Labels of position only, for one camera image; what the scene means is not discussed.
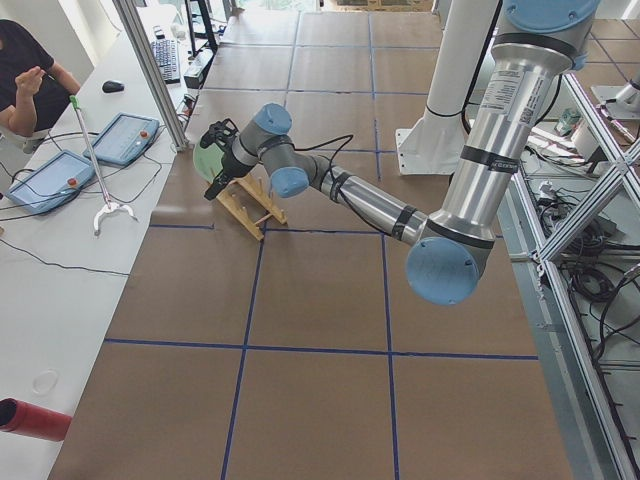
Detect person in black shirt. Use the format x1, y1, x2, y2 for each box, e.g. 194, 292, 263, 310
1, 19, 81, 138

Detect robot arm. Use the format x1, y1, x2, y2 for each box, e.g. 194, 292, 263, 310
193, 1, 598, 305

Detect black computer mouse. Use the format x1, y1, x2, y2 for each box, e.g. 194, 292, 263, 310
102, 80, 125, 94

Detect wooden dish rack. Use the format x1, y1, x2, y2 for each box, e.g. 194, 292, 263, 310
216, 174, 288, 241

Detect light green round plate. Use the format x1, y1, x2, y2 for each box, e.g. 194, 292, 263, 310
192, 133, 224, 184

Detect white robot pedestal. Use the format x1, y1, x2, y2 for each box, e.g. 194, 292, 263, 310
396, 0, 502, 175

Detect black keyboard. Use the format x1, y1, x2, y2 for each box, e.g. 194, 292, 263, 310
150, 38, 181, 84

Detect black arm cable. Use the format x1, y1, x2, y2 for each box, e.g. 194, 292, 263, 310
291, 132, 401, 236

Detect far blue teach pendant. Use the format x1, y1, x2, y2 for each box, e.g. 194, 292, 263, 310
92, 112, 160, 166

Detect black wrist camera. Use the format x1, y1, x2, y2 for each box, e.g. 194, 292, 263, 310
199, 118, 238, 151

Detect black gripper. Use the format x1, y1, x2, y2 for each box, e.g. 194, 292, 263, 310
204, 147, 247, 201

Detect red cylinder bottle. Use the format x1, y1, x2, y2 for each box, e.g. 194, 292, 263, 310
1, 398, 72, 442

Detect aluminium frame post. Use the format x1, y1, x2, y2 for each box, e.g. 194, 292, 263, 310
113, 0, 189, 152

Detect near blue teach pendant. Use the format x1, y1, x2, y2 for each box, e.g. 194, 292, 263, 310
6, 150, 94, 215

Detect blue teach pendant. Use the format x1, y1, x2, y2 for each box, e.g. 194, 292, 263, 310
6, 150, 94, 215
92, 112, 160, 166

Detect white reacher grabber tool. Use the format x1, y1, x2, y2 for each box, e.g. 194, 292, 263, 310
70, 95, 138, 237

